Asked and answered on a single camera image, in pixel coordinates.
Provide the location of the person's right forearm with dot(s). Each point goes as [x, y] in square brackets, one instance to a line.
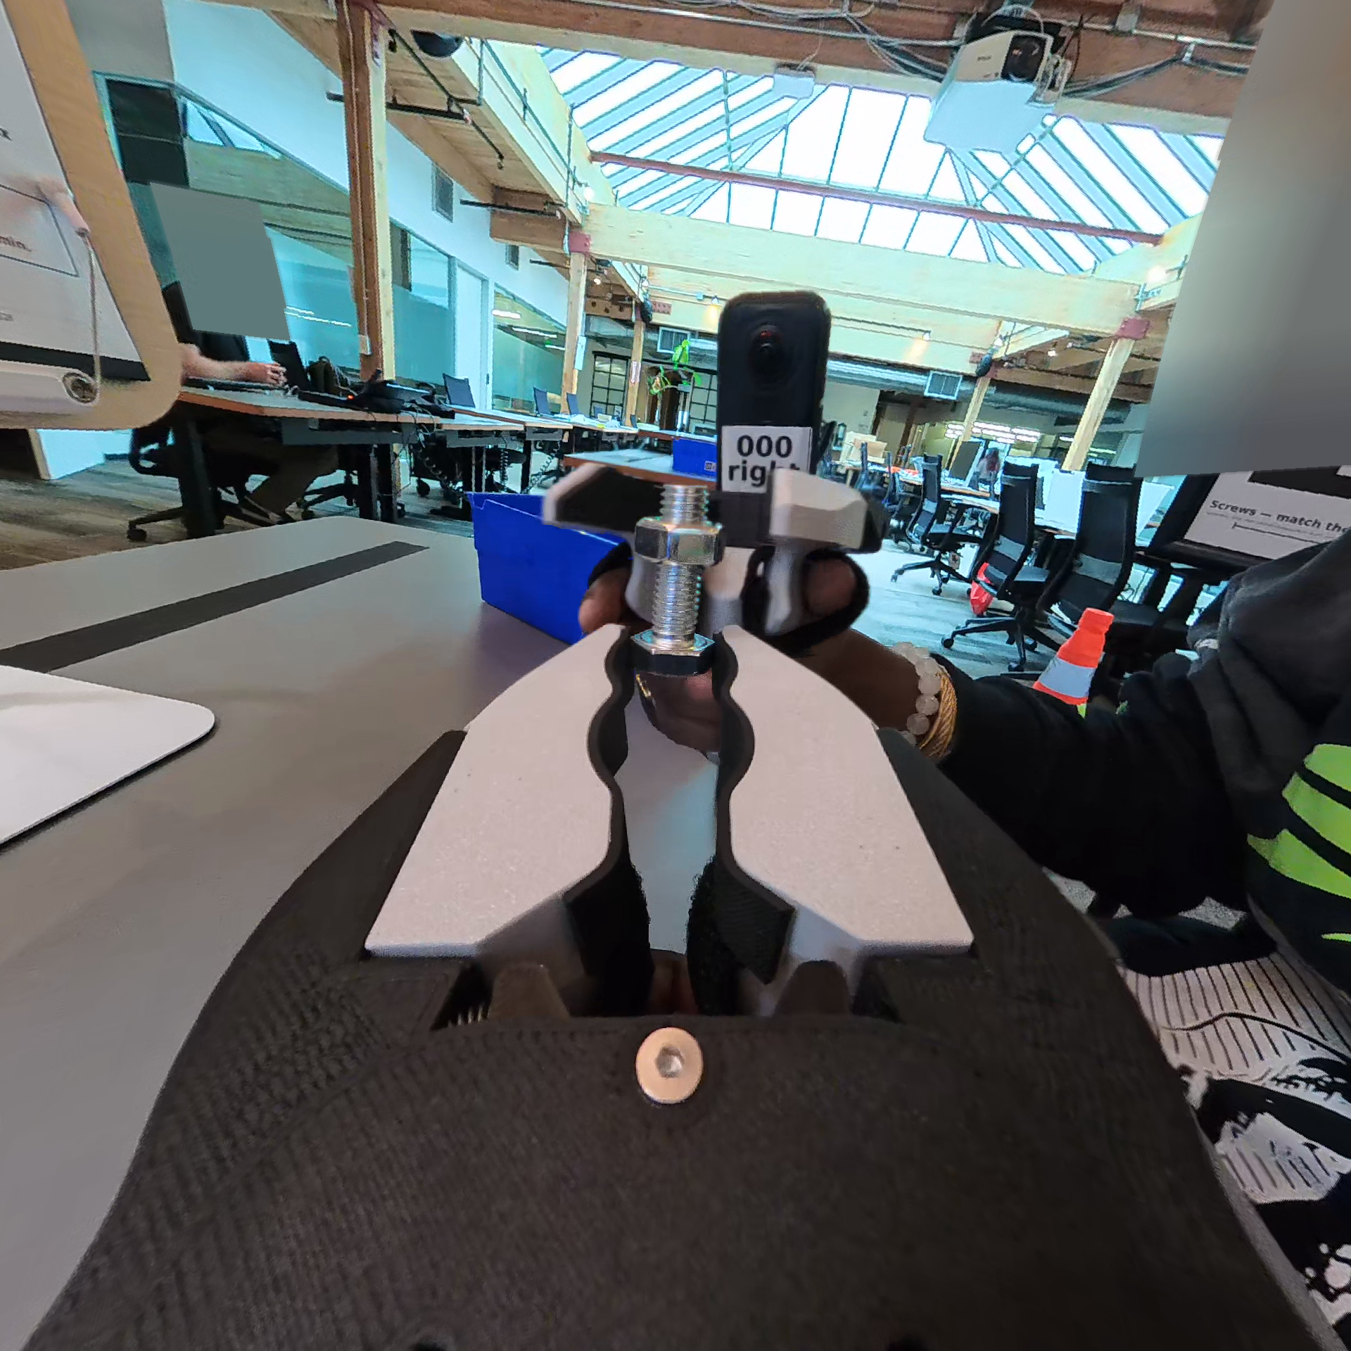
[1119, 781]

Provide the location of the green potted plant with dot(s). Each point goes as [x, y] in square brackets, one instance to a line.
[677, 380]

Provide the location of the black hoodie with green print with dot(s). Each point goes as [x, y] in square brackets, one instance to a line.
[1320, 634]

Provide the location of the steel hex bolt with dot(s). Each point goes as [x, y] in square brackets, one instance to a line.
[677, 609]

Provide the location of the ceiling projector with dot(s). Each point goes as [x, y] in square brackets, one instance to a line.
[1003, 85]

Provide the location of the steel hex nut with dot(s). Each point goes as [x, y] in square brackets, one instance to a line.
[677, 550]

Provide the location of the orange traffic cone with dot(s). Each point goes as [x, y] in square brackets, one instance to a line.
[1079, 665]

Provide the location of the long office desk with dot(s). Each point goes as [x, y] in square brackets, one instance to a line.
[317, 405]

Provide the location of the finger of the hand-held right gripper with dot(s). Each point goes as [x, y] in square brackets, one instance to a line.
[612, 502]
[815, 517]

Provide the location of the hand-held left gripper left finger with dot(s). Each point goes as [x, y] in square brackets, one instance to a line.
[507, 845]

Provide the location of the black and white printed trousers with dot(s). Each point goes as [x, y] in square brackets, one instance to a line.
[1287, 1140]

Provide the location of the blue plastic bin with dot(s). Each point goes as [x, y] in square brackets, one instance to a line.
[538, 560]
[694, 457]

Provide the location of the person's right hand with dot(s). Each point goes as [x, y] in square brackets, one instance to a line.
[855, 671]

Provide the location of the black framed instruction sign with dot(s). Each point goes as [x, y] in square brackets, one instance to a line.
[1279, 517]

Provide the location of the black office chair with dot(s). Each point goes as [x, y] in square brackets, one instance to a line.
[1047, 560]

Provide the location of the sign board on white stand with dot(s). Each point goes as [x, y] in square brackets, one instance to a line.
[86, 750]

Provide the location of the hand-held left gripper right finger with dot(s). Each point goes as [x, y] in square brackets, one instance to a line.
[844, 845]

